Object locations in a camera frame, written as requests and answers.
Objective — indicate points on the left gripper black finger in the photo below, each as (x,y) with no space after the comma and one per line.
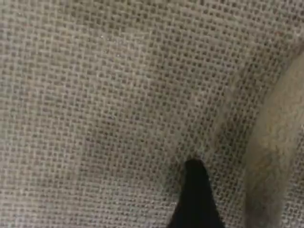
(196,202)

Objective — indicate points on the brown jute tote bag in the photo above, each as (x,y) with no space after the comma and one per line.
(95,95)

